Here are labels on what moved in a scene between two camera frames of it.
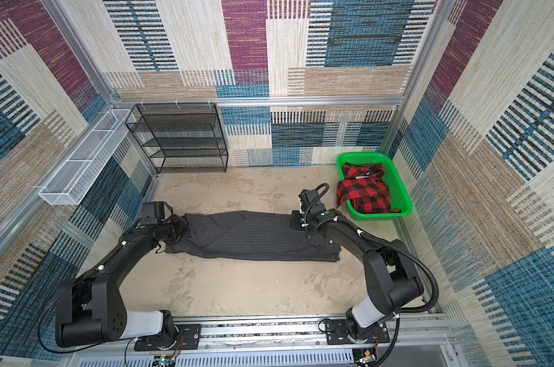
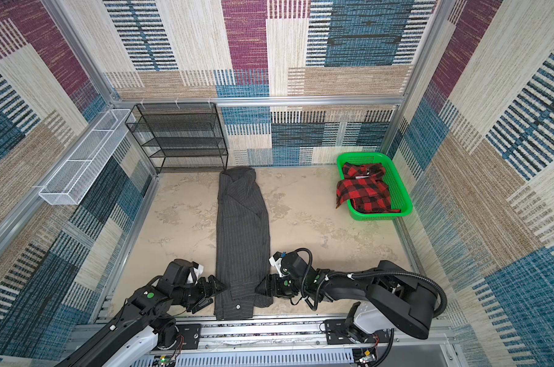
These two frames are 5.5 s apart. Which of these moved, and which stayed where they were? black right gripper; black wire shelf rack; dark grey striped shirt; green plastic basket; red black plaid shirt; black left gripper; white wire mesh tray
Moved: dark grey striped shirt; black right gripper; black left gripper
Stayed: white wire mesh tray; red black plaid shirt; black wire shelf rack; green plastic basket
